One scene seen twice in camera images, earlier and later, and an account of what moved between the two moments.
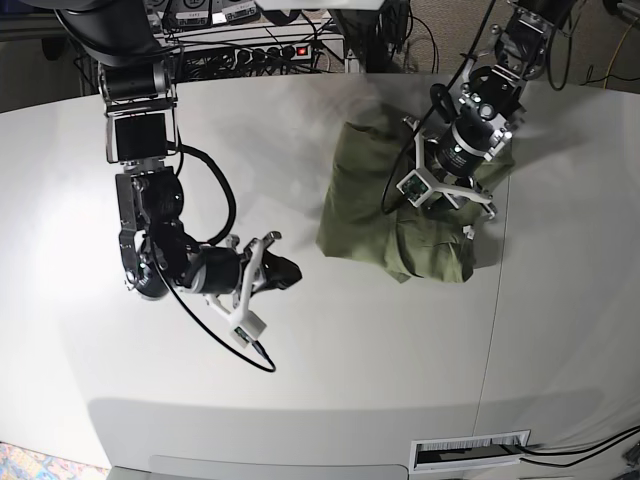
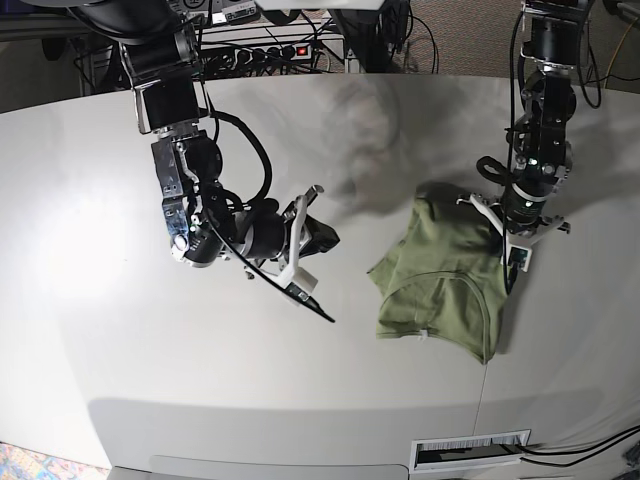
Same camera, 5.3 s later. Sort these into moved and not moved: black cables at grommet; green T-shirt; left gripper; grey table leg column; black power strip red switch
Moved: green T-shirt; left gripper
Not moved: black power strip red switch; grey table leg column; black cables at grommet
